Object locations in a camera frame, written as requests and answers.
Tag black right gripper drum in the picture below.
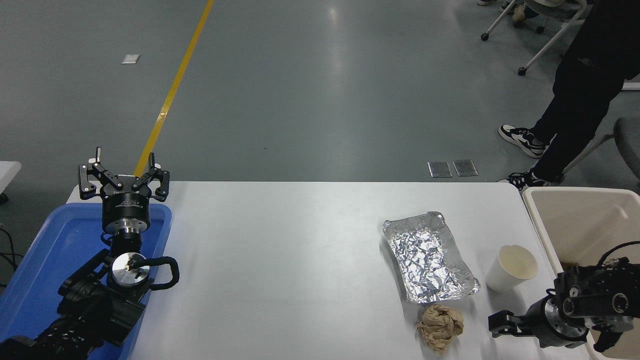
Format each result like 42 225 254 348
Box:
522 296 557 349

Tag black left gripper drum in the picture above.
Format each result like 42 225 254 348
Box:
102 185 152 232

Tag white paper cup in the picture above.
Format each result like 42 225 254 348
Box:
485 244 539 294

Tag crumpled tan paper ball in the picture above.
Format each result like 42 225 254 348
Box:
416 304 465 356

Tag blue plastic tray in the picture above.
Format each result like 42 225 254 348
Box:
0 202 173 360

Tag crumpled foil tray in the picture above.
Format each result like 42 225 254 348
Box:
382 211 481 304

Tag small white side table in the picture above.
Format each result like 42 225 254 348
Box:
0 161 23 205

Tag large pale bin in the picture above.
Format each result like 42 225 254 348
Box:
522 186 640 360

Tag grey seat chair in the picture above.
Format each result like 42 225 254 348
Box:
564 117 640 181

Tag person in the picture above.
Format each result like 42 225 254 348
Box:
498 0 640 191
477 0 542 24

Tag black floor cables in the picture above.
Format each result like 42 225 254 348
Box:
0 224 24 289

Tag white frame wheeled chair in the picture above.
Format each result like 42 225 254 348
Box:
480 0 589 77

